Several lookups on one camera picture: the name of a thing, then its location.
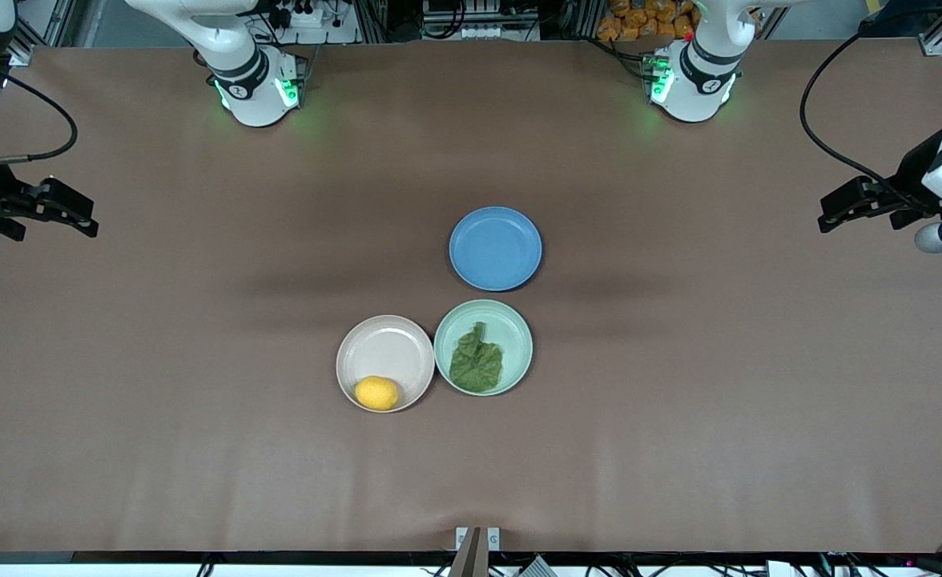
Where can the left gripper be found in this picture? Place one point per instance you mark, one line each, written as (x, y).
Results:
(910, 177)

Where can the yellow lemon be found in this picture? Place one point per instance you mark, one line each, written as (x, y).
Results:
(376, 393)

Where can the green lettuce leaf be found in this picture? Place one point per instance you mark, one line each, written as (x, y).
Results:
(477, 365)

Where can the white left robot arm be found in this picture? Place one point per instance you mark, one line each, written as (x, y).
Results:
(699, 80)

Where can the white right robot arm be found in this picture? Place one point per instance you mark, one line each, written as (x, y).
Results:
(247, 80)

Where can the bag of orange items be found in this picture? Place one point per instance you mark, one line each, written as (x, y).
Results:
(639, 20)

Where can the white power strip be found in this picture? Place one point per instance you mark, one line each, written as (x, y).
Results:
(311, 18)

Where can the beige pink plate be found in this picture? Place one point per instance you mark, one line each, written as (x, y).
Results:
(387, 353)

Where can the pale green plate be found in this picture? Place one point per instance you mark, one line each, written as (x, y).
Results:
(519, 340)

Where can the blue plate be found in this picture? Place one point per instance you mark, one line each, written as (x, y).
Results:
(495, 248)

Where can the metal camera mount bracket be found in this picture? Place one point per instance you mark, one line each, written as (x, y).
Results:
(477, 553)

